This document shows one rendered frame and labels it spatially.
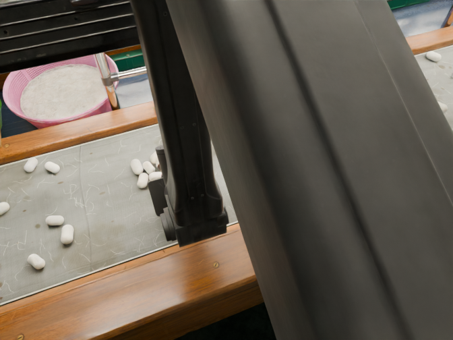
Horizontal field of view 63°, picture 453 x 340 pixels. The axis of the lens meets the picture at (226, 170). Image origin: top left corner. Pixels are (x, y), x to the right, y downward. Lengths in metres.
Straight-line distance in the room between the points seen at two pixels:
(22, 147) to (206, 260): 0.46
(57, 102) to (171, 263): 0.52
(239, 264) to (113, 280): 0.21
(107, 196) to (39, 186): 0.14
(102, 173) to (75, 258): 0.19
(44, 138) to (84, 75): 0.25
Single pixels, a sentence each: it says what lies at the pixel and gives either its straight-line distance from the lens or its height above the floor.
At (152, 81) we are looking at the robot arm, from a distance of 0.32.
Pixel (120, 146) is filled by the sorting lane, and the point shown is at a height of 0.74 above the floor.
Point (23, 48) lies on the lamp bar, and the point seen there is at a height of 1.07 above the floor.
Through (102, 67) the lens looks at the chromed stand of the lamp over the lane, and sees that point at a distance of 0.82.
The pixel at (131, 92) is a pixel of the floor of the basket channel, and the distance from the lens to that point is 1.06.
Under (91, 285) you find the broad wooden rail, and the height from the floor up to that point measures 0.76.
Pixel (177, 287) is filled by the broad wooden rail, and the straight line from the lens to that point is 0.64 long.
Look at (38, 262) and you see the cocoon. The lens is 0.73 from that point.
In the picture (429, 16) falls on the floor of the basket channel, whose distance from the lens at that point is 1.53.
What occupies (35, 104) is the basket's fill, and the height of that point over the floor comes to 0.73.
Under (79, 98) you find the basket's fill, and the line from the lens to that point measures 0.98.
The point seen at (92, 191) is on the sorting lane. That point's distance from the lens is 0.79.
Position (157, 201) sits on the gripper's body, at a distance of 0.66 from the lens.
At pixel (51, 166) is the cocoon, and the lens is 0.83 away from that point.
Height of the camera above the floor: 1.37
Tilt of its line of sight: 54 degrees down
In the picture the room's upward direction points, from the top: 2 degrees clockwise
